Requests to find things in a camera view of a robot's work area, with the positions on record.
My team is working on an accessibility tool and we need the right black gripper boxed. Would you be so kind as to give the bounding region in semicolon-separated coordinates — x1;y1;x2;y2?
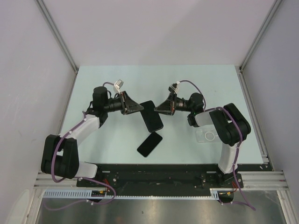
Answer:
154;92;193;116

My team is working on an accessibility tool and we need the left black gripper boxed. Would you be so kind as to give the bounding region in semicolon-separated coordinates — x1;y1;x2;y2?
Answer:
104;91;144;115

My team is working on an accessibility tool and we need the black smartphone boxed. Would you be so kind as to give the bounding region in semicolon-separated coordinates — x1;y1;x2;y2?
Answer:
137;132;163;158

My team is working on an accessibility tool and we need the clear phone case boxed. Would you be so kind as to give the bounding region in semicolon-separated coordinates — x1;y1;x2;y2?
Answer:
195;129;221;143

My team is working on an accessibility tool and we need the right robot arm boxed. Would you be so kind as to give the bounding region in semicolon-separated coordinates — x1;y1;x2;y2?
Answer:
154;93;251;187

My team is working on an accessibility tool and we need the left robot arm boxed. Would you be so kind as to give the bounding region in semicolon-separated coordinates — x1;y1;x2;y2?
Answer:
41;86;144;187

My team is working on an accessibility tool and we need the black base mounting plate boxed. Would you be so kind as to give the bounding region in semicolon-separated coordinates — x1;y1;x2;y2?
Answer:
47;163;272;196

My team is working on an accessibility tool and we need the white slotted cable duct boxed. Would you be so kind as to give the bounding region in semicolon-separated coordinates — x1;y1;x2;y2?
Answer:
43;188;237;201

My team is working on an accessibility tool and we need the left aluminium frame post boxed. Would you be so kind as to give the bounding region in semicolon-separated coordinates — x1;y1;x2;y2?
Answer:
35;0;78;72

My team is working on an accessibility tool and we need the aluminium frame post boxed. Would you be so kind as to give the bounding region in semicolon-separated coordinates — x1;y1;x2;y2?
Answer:
35;0;78;72
239;0;284;73

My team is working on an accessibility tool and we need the right aluminium side rail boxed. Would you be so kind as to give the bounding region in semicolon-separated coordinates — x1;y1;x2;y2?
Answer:
235;66;270;164

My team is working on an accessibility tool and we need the front aluminium frame rail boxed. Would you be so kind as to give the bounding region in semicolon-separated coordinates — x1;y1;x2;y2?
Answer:
34;170;288;189

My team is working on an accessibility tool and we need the right aluminium frame post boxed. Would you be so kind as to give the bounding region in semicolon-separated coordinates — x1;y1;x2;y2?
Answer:
239;0;284;73

